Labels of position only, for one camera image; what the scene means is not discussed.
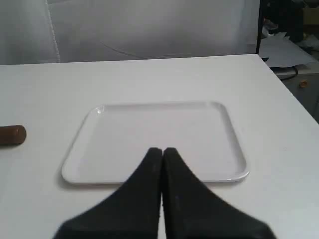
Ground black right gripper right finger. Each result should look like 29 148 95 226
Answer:
162 148 276 239

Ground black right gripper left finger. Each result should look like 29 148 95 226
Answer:
54 148 162 239

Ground brown wooden pestle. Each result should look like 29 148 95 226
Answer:
0 125 26 146

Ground white rectangular tray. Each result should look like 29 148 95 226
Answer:
61 101 250 185

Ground white backdrop curtain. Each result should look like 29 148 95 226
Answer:
0 0 260 65

